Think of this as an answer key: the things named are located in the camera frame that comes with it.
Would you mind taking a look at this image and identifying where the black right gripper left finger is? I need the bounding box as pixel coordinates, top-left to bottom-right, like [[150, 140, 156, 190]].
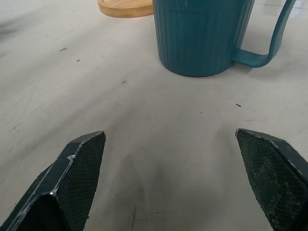
[[0, 130, 106, 231]]

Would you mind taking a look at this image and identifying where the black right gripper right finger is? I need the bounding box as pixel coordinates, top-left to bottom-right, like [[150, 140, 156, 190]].
[[235, 128, 308, 231]]

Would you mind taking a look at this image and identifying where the teal ribbed mug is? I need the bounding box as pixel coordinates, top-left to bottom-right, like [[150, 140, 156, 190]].
[[152, 0, 297, 77]]

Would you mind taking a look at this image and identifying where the round wooden board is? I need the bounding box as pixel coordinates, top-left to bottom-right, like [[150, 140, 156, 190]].
[[97, 0, 154, 19]]

